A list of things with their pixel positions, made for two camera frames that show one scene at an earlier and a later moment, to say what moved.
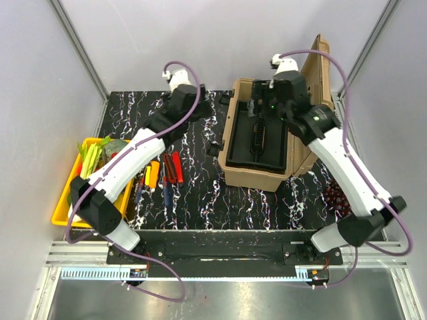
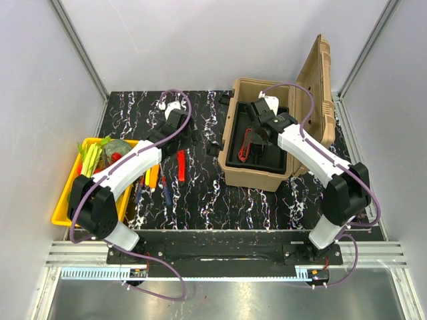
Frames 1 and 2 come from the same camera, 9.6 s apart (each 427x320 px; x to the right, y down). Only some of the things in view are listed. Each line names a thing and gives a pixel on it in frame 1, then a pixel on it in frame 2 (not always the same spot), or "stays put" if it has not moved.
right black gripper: x=261 y=90 → x=255 y=139
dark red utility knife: x=169 y=169 → x=243 y=155
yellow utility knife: x=151 y=174 stays put
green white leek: x=89 y=156 stays put
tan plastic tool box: x=301 y=152 stays put
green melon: x=114 y=145 stays put
